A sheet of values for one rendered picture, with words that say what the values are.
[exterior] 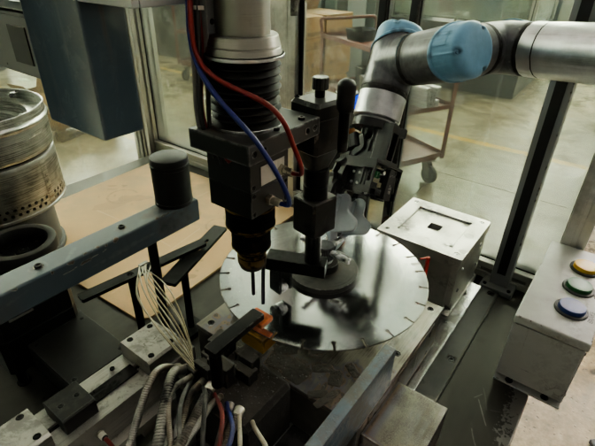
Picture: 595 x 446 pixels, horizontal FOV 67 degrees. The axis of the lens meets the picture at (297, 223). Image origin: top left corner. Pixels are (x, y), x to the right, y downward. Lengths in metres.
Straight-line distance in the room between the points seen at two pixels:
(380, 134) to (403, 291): 0.24
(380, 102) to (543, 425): 1.45
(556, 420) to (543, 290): 1.10
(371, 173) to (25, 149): 0.69
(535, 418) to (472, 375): 1.03
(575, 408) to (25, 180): 1.86
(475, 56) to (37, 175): 0.86
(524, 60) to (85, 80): 0.56
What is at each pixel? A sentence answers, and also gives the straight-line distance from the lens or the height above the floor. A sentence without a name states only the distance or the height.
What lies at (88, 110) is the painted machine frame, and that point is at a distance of 0.54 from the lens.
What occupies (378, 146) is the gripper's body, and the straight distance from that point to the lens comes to 0.70.
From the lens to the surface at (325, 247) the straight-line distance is 0.70.
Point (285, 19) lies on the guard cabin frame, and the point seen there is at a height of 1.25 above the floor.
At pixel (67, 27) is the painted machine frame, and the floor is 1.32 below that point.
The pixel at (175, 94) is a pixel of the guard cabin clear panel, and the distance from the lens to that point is 1.60.
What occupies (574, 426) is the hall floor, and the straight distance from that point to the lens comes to 1.97.
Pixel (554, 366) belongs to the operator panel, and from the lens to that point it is 0.87.
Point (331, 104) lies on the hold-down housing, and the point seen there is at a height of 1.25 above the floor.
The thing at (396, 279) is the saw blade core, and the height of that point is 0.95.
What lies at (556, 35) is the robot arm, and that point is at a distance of 0.72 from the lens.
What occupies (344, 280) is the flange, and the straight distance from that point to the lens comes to 0.71.
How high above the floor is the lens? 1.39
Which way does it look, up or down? 31 degrees down
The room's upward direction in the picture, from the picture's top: 1 degrees clockwise
